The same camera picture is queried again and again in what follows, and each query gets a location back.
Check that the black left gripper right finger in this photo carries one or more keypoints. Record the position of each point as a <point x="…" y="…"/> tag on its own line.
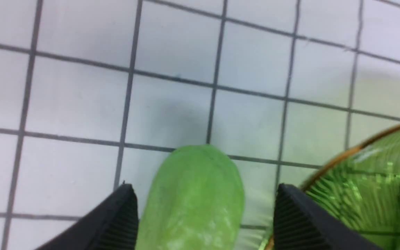
<point x="301" y="224"/>

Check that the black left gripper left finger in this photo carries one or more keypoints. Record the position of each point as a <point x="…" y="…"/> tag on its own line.
<point x="112" y="225"/>

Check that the blunt green cucumber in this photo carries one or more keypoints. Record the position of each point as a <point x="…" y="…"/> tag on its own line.
<point x="196" y="202"/>

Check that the green glass plate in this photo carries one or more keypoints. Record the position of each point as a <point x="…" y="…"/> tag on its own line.
<point x="361" y="189"/>

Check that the white grid tablecloth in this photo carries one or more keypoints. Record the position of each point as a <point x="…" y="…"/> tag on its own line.
<point x="98" y="92"/>

